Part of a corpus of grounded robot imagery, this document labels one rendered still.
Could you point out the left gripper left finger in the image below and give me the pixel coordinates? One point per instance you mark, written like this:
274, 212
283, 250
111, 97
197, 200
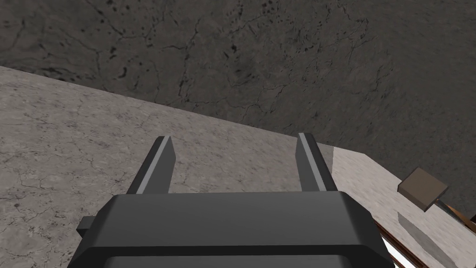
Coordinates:
155, 169

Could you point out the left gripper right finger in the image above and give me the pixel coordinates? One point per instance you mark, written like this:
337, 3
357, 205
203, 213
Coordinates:
311, 167

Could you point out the brown square block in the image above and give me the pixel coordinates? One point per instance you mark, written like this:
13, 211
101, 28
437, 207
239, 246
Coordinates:
422, 188

